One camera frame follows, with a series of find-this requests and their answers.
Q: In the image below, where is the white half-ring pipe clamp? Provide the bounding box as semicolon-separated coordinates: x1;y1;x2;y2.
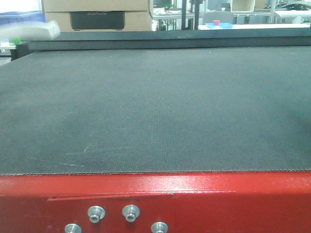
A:
0;20;61;41

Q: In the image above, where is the dark grey felt mat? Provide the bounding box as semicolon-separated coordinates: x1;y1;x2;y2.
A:
0;46;311;175

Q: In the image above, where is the silver bolt upper right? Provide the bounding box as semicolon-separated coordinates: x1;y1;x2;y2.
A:
122;205;140;222

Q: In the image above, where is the silver bolt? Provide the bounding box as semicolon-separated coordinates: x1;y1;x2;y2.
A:
64;223;82;233
87;206;106;223
122;205;140;222
151;222;169;233

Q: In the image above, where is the silver bolt lower right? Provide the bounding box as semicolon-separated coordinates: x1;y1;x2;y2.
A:
151;222;169;233

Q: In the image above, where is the silver bolt upper left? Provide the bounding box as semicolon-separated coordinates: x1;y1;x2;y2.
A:
87;206;106;223

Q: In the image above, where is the small blue tray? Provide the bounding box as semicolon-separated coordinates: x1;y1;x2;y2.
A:
205;22;234;29

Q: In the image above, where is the large cardboard box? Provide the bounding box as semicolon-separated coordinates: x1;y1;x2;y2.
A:
42;0;153;32

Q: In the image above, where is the silver bolt lower left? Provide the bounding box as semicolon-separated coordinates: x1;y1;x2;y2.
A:
64;223;82;233

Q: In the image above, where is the green cup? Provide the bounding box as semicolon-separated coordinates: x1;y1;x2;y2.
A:
12;38;21;45

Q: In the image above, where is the blue storage crate background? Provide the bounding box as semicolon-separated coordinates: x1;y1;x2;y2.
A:
0;11;47;25

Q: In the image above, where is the red metal machine frame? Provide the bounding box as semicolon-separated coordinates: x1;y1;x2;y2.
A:
0;172;311;233

